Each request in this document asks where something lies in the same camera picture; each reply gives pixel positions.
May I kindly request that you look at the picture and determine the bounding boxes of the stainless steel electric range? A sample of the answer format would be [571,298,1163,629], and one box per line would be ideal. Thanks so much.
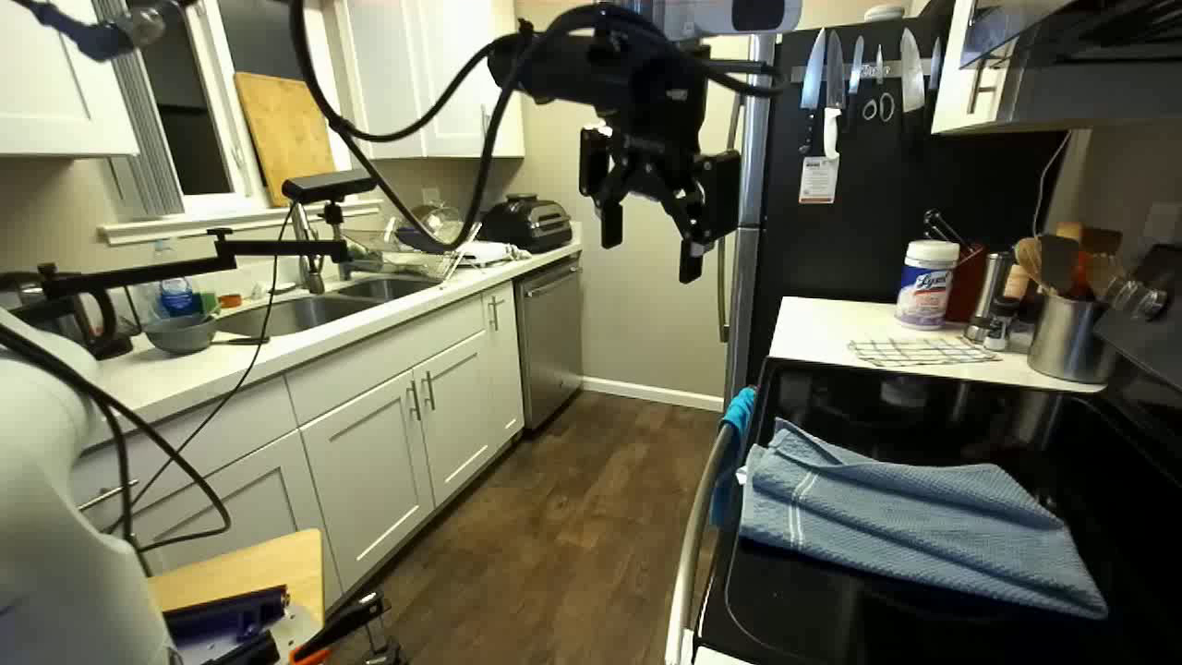
[663,238,1182,665]

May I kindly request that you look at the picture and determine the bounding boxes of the metal utensil holder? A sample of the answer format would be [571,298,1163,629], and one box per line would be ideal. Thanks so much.
[1024,293,1120,388]

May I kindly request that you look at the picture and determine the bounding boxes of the light blue towel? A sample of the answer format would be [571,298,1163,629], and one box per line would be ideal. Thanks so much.
[734,415,1115,623]

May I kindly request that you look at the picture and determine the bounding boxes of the white framed window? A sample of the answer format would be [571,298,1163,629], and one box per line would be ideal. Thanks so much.
[102,0,372,250]

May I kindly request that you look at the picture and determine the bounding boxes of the blue cup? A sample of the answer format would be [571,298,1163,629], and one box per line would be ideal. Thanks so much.
[156,278,209,321]

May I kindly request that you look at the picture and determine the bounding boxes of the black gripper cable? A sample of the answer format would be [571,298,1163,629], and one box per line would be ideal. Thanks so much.
[286,0,780,254]

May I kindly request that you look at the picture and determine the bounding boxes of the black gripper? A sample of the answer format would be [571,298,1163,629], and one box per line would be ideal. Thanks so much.
[597,68,715,288]

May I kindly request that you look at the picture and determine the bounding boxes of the white sink base cabinet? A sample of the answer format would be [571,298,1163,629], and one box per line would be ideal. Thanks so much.
[68,250,532,611]

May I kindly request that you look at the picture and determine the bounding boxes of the black handled scissors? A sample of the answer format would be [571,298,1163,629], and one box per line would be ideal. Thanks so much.
[859,83,902,128]

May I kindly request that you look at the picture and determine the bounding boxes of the white wall cabinet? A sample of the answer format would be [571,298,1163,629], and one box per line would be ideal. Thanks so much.
[0,0,143,164]
[329,0,528,164]
[926,0,1030,140]

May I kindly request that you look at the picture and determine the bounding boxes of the dark range hood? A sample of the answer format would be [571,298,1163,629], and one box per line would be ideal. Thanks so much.
[983,0,1182,134]

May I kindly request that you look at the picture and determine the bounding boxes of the black stereo camera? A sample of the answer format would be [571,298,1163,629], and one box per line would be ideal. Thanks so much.
[283,166,380,208]

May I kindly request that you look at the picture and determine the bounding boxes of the wooden cutting board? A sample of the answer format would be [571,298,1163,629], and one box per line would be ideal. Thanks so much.
[235,68,339,211]

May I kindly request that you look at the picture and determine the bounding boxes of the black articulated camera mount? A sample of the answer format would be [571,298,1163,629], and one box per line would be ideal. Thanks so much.
[0,195,355,361]

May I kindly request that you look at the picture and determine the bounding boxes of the orange spice bottle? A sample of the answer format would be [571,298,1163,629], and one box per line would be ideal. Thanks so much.
[997,260,1035,305]

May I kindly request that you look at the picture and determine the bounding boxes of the white paper tag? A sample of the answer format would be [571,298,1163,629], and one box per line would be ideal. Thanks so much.
[794,152,846,211]

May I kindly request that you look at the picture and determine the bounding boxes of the white wipes canister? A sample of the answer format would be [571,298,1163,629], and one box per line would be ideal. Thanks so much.
[893,238,966,334]

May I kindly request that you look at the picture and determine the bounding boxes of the bright blue striped towel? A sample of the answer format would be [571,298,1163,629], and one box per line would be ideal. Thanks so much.
[706,385,764,536]

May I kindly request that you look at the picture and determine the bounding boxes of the grey bowl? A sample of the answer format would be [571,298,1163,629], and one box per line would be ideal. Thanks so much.
[140,310,223,357]

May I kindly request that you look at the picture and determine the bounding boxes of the steel kitchen sink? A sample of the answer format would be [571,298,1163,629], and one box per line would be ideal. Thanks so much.
[212,268,444,346]

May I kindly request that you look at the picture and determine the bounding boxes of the blue black box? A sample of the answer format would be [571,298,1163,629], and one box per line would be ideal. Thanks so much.
[163,585,295,665]

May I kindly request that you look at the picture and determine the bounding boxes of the steel oven door handle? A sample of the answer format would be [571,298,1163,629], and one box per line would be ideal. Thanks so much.
[663,421,748,665]

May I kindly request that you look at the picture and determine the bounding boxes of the wooden platform board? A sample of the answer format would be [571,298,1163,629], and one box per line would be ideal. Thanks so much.
[143,527,329,665]

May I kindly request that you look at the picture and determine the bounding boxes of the pale kitchen knife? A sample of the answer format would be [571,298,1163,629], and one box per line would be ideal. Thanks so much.
[798,27,832,158]

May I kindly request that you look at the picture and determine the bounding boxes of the thick black cable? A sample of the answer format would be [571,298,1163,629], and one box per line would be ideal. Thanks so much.
[0,321,236,585]

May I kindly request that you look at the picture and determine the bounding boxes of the black red clamp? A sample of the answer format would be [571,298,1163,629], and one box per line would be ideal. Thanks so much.
[289,589,392,665]

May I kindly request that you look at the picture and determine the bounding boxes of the clear glass bowl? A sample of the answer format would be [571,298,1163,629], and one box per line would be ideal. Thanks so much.
[377,211,470,285]

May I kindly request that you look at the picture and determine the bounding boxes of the steel kitchen knife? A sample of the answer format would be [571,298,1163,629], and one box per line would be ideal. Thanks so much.
[893,27,930,117]
[824,28,854,164]

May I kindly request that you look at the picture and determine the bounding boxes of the black countertop appliance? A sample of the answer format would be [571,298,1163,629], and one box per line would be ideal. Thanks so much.
[477,191,577,260]

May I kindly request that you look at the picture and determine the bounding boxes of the black sided refrigerator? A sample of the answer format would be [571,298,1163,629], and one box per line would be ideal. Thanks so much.
[717,0,1074,404]

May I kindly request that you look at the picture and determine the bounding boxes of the stainless steel dishwasher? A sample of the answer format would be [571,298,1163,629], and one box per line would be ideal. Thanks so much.
[510,260,592,435]

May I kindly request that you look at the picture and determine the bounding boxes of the grey metal shaker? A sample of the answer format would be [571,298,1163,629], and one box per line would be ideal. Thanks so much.
[966,250,1021,346]

